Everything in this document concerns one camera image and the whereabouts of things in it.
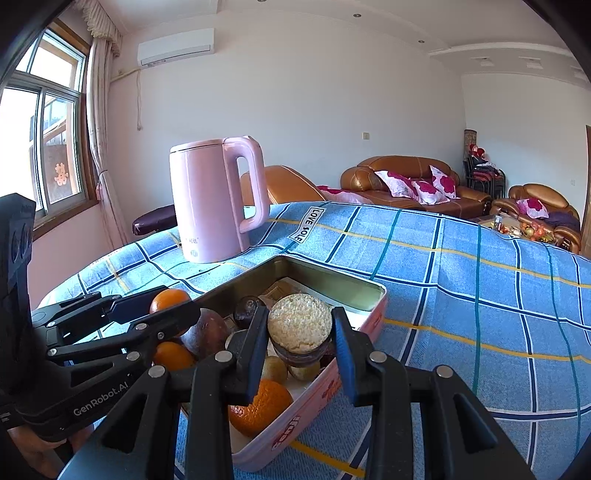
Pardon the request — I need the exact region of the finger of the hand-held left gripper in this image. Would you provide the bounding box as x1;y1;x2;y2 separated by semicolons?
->
31;287;164;342
46;300;201;377

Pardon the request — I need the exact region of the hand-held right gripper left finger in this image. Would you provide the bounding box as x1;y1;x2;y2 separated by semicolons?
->
99;305;269;480

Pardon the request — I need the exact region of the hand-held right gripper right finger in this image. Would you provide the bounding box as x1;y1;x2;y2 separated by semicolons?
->
332;307;536;480

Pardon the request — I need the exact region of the brown kiwi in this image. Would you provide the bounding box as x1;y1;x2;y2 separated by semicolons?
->
261;354;288;385

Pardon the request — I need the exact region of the orange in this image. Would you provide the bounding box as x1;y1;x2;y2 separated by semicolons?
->
152;340;197;372
228;378;295;438
148;288;192;319

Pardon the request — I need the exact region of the large whole purple passion fruit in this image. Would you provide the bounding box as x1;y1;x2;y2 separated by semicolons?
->
180;308;230;361

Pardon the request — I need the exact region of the pink metal tin box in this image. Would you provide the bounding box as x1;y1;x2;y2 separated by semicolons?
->
178;256;389;472

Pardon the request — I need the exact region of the person's left hand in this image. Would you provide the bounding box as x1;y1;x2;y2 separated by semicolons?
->
9;427;88;478

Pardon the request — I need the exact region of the dark padded stool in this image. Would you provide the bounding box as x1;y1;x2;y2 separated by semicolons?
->
132;204;178;236

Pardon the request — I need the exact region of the pink electric kettle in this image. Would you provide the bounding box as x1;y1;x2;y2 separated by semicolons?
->
168;135;271;265

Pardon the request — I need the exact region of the blue plaid tablecloth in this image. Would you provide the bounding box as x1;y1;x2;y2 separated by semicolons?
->
34;200;591;480

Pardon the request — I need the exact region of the floral cloth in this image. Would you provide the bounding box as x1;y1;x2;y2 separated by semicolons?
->
318;185;370;204

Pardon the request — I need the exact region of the brown leather chair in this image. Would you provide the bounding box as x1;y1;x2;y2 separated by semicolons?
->
239;165;333;206

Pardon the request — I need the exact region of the white magenta floral pillow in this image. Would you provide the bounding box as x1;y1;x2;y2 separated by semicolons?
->
374;170;416;200
409;180;451;205
516;198;550;219
429;165;461;199

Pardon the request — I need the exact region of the beige curtain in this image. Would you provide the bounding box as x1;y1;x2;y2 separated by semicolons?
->
85;0;130;247

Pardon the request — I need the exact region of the window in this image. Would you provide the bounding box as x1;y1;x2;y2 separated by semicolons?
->
0;28;93;217

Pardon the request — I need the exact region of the long brown leather sofa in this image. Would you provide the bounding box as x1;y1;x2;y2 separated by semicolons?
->
340;156;492;220

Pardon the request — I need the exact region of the cluttered coffee table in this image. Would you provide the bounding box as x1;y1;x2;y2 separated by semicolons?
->
478;215;561;245

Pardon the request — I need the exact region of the stack of dark chairs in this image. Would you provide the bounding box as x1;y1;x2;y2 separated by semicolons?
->
464;154;506;199

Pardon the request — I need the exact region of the brown leather armchair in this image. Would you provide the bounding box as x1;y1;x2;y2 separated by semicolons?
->
491;183;581;254

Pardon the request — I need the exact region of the purple cloth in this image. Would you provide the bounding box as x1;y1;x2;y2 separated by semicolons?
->
547;210;580;228

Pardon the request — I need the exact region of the white air conditioner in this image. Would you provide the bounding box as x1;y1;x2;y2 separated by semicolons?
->
137;28;216;66

